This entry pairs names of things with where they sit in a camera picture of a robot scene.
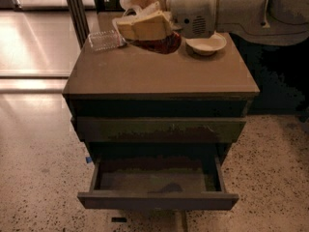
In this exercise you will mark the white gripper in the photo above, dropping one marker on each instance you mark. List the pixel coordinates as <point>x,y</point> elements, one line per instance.
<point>192,9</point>

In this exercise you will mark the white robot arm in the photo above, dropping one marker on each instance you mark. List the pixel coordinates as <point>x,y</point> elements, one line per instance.
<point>275,22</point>

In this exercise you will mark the dark grey drawer cabinet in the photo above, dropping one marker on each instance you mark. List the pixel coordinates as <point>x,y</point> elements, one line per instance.
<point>131,100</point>

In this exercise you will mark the open grey drawer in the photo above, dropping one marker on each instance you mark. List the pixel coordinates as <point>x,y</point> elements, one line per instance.
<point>162,183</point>

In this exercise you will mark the clear plastic water bottle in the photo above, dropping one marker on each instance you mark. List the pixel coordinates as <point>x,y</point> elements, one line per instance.
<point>105,40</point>

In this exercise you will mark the white paper bowl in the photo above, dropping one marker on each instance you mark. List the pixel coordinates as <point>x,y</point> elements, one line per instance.
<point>209,46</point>

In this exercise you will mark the stainless steel refrigerator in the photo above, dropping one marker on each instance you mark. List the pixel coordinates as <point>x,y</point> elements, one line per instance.
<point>36,38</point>

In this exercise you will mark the blue tape piece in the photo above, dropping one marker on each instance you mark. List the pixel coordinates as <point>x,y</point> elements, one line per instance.
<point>88,159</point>

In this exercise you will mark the black floor marker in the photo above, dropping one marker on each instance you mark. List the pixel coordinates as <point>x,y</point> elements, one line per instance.
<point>119,219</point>

